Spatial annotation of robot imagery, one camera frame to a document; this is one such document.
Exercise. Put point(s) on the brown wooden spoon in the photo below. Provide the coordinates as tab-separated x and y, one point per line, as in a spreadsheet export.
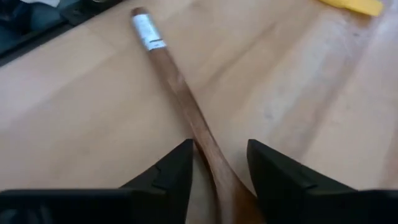
186	96

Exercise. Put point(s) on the black metal table frame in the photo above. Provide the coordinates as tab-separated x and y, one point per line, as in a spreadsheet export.
31	43

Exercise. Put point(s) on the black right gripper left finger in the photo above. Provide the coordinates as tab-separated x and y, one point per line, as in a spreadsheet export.
175	177

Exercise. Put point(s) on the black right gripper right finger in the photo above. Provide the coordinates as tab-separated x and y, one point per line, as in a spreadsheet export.
276	183

